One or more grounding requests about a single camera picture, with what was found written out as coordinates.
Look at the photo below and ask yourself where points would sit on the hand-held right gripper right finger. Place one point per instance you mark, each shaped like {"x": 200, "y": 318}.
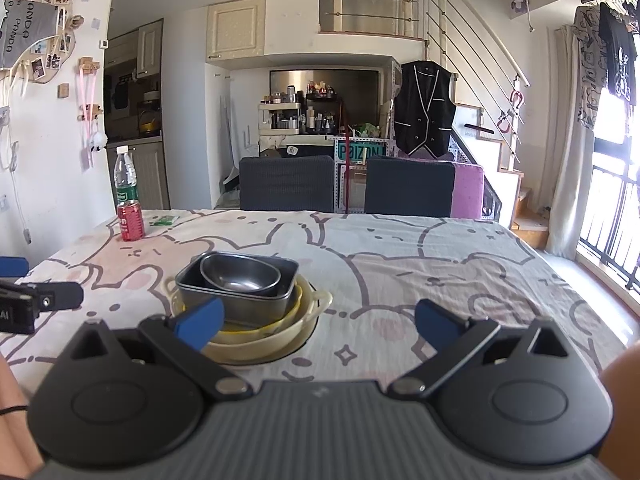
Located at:
{"x": 437, "y": 325}

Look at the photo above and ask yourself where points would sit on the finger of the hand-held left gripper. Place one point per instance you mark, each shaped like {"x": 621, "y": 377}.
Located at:
{"x": 12, "y": 266}
{"x": 60, "y": 294}

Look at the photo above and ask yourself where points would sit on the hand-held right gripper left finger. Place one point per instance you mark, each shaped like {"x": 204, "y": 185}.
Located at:
{"x": 200, "y": 322}

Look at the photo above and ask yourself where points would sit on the oval steel bowl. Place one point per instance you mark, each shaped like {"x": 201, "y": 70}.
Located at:
{"x": 240, "y": 275}

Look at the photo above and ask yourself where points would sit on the white plate with black rim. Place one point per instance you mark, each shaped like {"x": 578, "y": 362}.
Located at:
{"x": 270, "y": 360}

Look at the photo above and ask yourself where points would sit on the white lemon-print bowl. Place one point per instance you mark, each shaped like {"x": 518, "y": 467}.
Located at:
{"x": 293, "y": 312}

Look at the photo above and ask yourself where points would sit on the small square steel tray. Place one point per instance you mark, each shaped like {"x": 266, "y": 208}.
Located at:
{"x": 287, "y": 275}

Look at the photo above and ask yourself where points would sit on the person's left forearm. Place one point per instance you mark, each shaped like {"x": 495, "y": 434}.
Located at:
{"x": 12, "y": 420}

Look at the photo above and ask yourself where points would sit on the printed cartoon tablecloth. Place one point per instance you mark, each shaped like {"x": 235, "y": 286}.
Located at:
{"x": 400, "y": 270}

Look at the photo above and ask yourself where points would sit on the red drink can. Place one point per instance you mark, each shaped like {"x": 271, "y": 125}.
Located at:
{"x": 131, "y": 222}

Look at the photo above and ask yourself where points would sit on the green packet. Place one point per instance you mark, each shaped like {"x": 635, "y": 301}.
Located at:
{"x": 165, "y": 219}

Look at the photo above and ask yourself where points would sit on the clear plastic water bottle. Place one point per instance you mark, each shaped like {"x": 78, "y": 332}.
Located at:
{"x": 126, "y": 175}

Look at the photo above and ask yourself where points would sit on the dark grey chair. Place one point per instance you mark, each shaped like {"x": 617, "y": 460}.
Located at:
{"x": 410, "y": 187}
{"x": 287, "y": 185}

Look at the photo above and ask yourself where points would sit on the wooden stairs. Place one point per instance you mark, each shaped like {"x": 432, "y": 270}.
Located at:
{"x": 520, "y": 210}

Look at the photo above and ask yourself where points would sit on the grey kitchen base cabinet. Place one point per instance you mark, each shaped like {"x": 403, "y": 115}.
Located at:
{"x": 145, "y": 175}

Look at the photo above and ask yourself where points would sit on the teal sign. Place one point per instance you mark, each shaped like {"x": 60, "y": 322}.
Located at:
{"x": 361, "y": 153}

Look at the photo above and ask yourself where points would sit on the yellow kettle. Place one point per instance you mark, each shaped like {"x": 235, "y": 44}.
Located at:
{"x": 149, "y": 125}

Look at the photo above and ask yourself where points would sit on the black balcony railing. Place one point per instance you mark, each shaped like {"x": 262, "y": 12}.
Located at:
{"x": 610, "y": 240}

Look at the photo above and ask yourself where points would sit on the beige curtain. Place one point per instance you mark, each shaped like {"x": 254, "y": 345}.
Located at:
{"x": 570, "y": 160}

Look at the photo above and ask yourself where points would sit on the black vest with white trim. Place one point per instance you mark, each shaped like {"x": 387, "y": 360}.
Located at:
{"x": 425, "y": 110}

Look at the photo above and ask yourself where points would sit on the cream storage rack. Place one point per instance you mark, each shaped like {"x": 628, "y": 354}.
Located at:
{"x": 280, "y": 120}

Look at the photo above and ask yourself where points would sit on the stair railing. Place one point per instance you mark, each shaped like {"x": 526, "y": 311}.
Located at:
{"x": 500, "y": 50}

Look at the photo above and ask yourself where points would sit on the patterned grey garment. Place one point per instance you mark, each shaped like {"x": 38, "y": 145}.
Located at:
{"x": 589, "y": 75}

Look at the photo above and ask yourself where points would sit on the black printed t-shirt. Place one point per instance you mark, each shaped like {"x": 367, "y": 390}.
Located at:
{"x": 620, "y": 55}

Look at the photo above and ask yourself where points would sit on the wall photo board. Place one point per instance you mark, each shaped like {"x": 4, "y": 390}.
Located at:
{"x": 25, "y": 30}

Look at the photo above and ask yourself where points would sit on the grey kitchen wall cabinet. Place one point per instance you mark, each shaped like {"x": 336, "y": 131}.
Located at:
{"x": 150, "y": 50}

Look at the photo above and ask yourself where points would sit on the cream wall cabinet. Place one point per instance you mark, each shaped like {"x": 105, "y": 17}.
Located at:
{"x": 235, "y": 30}

